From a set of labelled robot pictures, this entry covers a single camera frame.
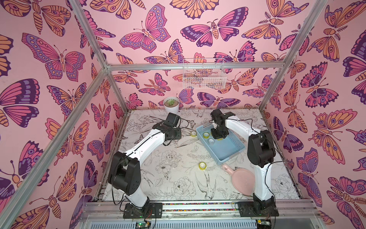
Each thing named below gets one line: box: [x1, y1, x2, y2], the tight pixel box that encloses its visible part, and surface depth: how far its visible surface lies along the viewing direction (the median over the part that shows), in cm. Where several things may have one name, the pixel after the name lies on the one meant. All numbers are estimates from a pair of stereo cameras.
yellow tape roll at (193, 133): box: [190, 130, 198, 138], surface depth 107 cm
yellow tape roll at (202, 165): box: [198, 161, 208, 171], surface depth 90 cm
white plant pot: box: [163, 96, 180, 115], surface depth 114 cm
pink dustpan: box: [222, 163, 256, 197], surface depth 87 cm
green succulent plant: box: [166, 98, 175, 106], surface depth 112 cm
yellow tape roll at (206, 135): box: [203, 131, 210, 139], surface depth 105 cm
